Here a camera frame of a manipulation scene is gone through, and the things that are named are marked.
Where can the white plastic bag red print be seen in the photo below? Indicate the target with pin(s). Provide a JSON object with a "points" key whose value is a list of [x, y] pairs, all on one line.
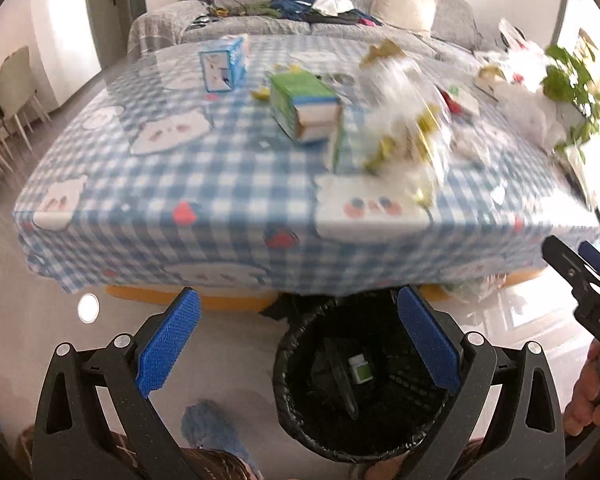
{"points": [[522, 42]]}

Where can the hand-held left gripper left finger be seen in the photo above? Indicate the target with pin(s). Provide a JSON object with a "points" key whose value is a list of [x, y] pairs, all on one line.
{"points": [[167, 345]]}

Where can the door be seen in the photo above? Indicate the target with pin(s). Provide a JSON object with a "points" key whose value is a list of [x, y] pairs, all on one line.
{"points": [[112, 5]]}

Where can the yellow table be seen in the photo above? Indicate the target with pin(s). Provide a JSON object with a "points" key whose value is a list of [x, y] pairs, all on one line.
{"points": [[220, 301]]}

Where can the small white green bottle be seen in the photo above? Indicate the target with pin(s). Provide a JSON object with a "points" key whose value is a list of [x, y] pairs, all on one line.
{"points": [[360, 369]]}

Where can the person's right hand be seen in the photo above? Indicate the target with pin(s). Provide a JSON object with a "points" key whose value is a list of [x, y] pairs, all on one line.
{"points": [[587, 412]]}

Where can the black trash bin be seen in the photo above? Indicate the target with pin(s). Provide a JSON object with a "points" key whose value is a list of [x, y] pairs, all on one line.
{"points": [[325, 432]]}

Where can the person's brown patterned clothing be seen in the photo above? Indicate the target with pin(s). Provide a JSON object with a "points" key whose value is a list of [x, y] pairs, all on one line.
{"points": [[220, 467]]}

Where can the blue checked tablecloth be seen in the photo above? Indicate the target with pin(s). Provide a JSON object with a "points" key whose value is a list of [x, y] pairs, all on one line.
{"points": [[180, 195]]}

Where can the blue white milk carton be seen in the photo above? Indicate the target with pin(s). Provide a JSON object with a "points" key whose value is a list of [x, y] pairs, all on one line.
{"points": [[222, 65]]}

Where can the small white red packet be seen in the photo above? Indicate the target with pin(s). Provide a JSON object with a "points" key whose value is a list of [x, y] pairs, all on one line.
{"points": [[462, 100]]}

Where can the blue jacket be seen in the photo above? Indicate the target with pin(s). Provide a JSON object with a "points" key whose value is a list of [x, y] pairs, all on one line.
{"points": [[295, 4]]}

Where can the white cloth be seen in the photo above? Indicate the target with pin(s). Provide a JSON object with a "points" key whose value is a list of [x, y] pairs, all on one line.
{"points": [[330, 5]]}

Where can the green plant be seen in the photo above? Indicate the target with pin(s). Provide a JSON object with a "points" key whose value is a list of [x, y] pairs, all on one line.
{"points": [[575, 85]]}

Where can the green garment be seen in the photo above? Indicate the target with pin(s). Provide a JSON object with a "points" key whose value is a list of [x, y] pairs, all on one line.
{"points": [[260, 9]]}

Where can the clear bag of yellow wrappers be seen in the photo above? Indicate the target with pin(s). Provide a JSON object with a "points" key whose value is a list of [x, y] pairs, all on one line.
{"points": [[405, 110]]}

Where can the cream pillow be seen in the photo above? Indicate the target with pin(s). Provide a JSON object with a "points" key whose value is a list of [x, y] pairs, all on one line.
{"points": [[402, 5]]}

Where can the green white carton pack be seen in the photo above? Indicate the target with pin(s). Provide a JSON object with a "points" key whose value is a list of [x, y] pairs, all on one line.
{"points": [[300, 102]]}

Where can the dark grey garment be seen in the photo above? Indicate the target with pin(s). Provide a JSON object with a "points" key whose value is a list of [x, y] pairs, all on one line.
{"points": [[340, 19]]}

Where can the blue slipper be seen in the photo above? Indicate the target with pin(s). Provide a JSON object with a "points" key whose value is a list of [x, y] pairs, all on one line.
{"points": [[210, 425]]}

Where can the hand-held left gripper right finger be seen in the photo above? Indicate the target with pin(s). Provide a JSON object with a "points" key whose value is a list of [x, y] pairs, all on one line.
{"points": [[427, 340]]}

